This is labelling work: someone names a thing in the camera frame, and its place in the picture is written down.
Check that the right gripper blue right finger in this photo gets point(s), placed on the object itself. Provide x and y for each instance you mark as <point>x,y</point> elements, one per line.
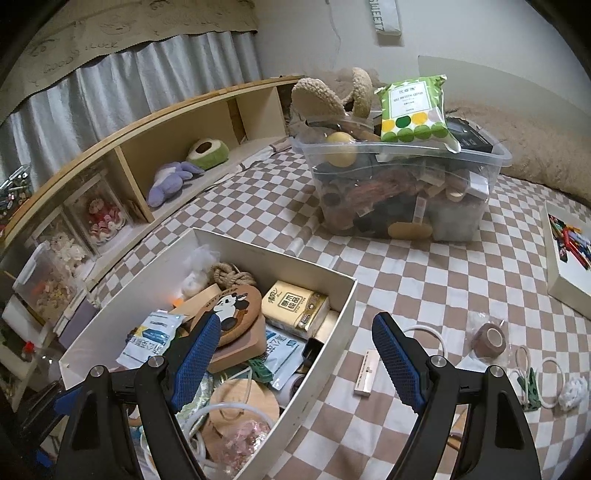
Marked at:
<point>404,359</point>

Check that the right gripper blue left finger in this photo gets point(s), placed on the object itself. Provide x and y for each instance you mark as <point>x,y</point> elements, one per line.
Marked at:
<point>188,358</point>

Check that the blue white medicine sachet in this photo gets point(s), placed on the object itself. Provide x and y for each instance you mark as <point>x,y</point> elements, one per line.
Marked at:
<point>151,338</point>

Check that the round panda wooden coaster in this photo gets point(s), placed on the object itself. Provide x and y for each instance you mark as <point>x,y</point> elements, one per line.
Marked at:
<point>236,309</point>

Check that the bag of pink charms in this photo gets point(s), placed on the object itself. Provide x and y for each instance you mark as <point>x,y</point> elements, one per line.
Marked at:
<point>242,444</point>

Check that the square wooden hook board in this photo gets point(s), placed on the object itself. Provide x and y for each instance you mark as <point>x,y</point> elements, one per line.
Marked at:
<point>250,345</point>

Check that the green plastic clip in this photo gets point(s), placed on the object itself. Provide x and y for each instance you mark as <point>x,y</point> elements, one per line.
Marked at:
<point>260,372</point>
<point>531,397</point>

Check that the small black cube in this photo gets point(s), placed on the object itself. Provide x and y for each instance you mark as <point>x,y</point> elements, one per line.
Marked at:
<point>312,349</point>

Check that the small cream cosmetic box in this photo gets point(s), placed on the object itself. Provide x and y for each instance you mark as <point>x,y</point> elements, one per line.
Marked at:
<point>367,374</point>

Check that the plain round wooden disc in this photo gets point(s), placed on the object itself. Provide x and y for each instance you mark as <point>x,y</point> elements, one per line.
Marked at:
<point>243,391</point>

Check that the brown tape roll in bag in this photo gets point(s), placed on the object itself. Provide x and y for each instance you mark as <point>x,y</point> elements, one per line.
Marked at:
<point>489,342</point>

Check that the yellow tissue pack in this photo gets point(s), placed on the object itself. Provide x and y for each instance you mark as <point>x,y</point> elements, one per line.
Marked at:
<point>294,309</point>

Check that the doll in display case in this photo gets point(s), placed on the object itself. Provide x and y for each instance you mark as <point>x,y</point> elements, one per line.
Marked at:
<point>97,213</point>

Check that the purple plush toy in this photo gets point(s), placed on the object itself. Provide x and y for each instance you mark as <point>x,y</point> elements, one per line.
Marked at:
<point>169,180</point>

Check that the clear plastic storage bin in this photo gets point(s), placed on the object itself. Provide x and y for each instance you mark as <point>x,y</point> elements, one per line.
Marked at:
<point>403,191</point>

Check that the wooden shelf unit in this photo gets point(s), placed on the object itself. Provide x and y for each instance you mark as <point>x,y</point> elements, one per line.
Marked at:
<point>247,118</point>

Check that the white tray of lighters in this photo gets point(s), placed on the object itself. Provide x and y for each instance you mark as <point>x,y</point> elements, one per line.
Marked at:
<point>567,241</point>

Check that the avocado plush toy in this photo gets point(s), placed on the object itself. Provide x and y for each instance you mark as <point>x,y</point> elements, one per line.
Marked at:
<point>208,153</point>

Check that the beige fluffy blanket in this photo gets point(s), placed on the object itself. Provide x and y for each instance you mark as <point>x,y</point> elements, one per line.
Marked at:
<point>542,153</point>

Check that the green wet wipes pack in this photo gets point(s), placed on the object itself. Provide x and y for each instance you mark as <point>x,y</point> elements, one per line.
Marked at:
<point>413,111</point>

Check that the grey curtain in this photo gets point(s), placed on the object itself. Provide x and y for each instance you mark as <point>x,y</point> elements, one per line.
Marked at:
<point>55,125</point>

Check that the beige knitted plush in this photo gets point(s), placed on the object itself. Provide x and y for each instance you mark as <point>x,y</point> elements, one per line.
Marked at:
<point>312,97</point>

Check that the hanging white paper bag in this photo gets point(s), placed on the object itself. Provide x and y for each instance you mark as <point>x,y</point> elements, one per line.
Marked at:
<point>386,18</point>

